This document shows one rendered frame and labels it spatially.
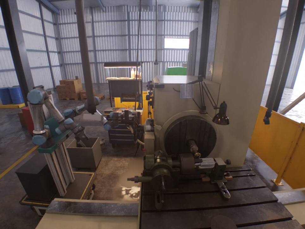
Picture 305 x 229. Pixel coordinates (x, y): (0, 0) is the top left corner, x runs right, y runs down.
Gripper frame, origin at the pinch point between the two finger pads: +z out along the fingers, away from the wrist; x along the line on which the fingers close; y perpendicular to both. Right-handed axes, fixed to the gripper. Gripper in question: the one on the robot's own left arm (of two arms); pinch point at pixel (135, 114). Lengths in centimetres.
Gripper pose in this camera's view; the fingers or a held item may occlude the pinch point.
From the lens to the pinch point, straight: 175.1
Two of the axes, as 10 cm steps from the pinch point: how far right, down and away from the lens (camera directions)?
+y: -0.2, -2.2, 9.8
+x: 0.0, 9.8, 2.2
